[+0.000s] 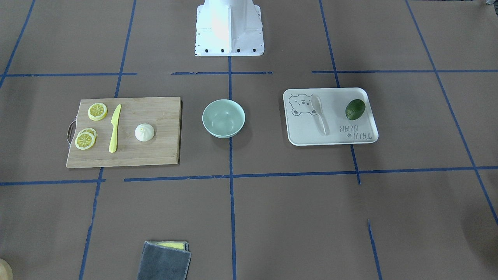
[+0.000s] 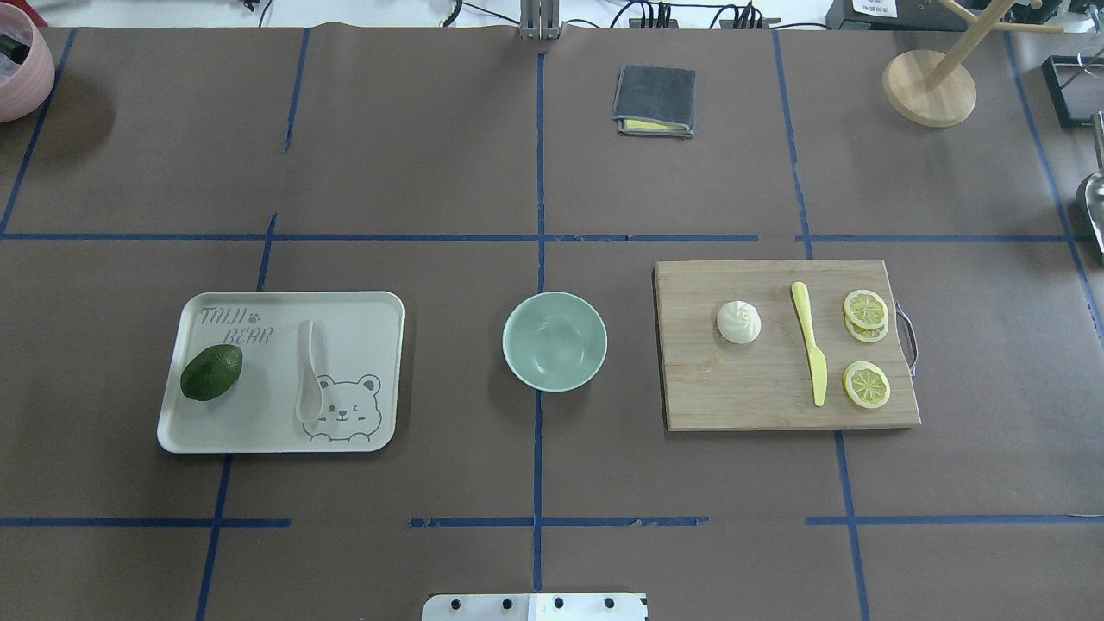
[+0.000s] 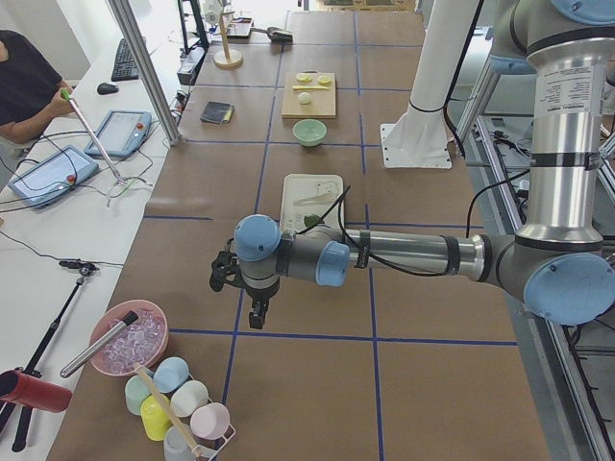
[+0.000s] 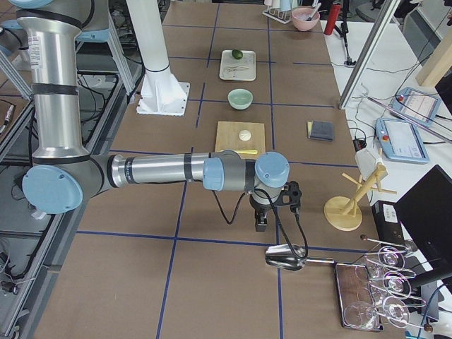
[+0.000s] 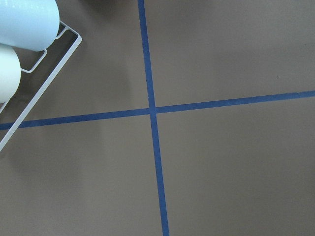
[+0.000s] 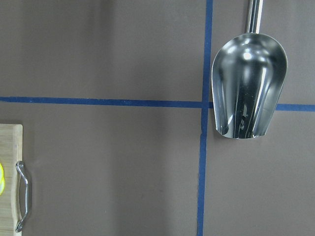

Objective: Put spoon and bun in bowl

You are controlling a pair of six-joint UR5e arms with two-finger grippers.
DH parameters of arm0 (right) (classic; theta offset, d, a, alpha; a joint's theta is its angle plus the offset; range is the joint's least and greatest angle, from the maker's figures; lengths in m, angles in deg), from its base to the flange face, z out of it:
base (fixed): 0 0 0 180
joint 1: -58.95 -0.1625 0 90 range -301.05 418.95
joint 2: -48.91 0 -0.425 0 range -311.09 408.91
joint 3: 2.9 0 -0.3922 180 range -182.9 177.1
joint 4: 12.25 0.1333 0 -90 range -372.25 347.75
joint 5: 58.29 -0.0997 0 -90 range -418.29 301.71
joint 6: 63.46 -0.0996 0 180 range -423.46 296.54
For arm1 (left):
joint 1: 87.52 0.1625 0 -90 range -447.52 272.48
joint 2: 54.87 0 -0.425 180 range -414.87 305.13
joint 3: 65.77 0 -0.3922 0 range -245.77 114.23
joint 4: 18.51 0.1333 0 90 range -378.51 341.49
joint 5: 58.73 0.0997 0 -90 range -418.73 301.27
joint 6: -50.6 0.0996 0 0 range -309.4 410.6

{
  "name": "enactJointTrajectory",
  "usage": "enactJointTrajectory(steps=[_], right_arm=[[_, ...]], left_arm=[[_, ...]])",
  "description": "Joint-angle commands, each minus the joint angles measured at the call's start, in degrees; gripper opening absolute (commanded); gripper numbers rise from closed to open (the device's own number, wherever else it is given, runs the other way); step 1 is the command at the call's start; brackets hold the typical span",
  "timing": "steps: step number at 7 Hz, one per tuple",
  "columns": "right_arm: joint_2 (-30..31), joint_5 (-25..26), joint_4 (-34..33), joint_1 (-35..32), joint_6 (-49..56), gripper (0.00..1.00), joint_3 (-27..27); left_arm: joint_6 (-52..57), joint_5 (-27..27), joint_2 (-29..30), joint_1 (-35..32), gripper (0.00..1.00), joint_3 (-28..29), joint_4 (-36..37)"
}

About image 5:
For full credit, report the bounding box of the pale green cup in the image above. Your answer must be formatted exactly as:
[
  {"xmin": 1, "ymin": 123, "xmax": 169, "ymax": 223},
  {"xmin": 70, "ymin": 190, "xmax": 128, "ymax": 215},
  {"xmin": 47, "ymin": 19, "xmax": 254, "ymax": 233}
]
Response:
[{"xmin": 0, "ymin": 44, "xmax": 21, "ymax": 103}]

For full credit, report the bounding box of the light blue cup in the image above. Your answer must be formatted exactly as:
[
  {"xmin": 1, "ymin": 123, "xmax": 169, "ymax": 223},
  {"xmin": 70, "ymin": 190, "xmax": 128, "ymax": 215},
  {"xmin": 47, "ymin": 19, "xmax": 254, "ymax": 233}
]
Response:
[{"xmin": 0, "ymin": 0, "xmax": 60, "ymax": 52}]

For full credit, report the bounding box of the white wire cup rack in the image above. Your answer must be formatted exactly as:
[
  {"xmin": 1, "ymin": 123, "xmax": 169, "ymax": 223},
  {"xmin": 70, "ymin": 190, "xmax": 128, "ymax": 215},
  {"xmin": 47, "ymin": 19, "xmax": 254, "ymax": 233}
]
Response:
[{"xmin": 0, "ymin": 21, "xmax": 82, "ymax": 150}]

